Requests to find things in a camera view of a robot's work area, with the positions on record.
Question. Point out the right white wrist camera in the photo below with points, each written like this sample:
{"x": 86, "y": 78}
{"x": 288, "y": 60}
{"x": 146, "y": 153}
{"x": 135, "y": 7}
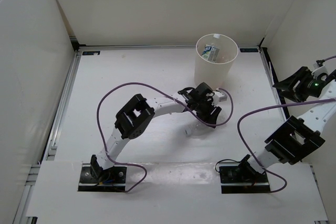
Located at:
{"x": 320, "y": 72}

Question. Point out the black XDOF label right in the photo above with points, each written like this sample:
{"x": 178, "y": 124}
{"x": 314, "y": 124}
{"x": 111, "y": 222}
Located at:
{"x": 248, "y": 50}

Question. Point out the clear unlabeled plastic bottle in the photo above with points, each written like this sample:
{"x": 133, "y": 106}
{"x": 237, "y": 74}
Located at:
{"x": 197, "y": 128}

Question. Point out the black xdof label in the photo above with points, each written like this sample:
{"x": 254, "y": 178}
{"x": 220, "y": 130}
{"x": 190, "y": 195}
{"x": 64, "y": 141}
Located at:
{"x": 91, "y": 53}
{"x": 248, "y": 50}

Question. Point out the aluminium table frame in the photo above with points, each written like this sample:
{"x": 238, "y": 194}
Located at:
{"x": 181, "y": 186}

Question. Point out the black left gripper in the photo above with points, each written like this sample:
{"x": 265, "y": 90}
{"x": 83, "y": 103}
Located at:
{"x": 212, "y": 118}

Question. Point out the white round bin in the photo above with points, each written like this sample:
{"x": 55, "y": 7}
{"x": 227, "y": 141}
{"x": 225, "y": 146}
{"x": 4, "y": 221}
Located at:
{"x": 214, "y": 74}

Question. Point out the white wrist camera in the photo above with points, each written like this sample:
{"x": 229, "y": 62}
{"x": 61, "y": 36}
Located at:
{"x": 320, "y": 72}
{"x": 218, "y": 97}

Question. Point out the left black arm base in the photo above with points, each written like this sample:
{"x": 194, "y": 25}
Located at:
{"x": 111, "y": 180}

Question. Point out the black XDOF label left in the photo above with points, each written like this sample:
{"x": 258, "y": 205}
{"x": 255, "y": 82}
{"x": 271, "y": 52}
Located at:
{"x": 91, "y": 53}

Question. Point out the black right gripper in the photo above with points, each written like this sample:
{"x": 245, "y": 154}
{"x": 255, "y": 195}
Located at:
{"x": 303, "y": 74}

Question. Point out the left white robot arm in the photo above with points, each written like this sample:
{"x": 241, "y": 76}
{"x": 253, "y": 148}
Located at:
{"x": 134, "y": 117}

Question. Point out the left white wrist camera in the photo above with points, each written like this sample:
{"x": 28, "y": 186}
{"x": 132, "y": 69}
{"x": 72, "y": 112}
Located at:
{"x": 218, "y": 97}

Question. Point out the clear bottle green white label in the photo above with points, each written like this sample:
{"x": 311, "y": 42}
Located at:
{"x": 211, "y": 49}

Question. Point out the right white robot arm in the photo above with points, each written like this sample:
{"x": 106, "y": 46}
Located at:
{"x": 299, "y": 136}

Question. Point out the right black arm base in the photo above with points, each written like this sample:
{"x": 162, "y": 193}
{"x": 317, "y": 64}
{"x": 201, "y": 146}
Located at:
{"x": 235, "y": 181}

